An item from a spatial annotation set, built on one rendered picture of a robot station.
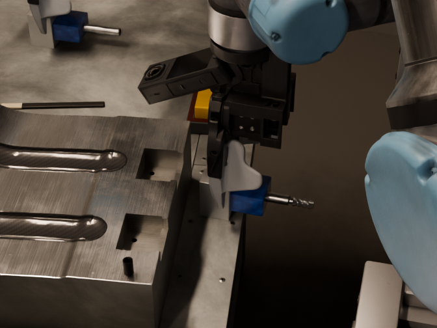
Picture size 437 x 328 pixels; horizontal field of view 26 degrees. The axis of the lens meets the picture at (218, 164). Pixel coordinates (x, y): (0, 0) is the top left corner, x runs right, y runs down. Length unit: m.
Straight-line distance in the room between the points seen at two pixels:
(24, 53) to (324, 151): 1.22
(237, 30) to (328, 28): 0.15
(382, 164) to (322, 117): 2.04
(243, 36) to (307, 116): 1.65
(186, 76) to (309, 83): 1.72
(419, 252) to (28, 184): 0.60
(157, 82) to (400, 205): 0.52
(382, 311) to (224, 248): 0.35
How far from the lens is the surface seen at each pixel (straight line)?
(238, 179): 1.05
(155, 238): 1.01
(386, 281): 0.80
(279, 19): 0.79
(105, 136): 1.11
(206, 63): 1.00
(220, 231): 1.11
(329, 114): 2.60
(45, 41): 1.42
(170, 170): 1.09
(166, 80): 1.02
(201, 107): 1.23
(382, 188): 0.56
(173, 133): 1.10
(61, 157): 1.10
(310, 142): 2.50
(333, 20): 0.81
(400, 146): 0.52
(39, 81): 1.36
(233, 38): 0.94
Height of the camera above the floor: 1.58
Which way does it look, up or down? 41 degrees down
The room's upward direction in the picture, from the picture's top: straight up
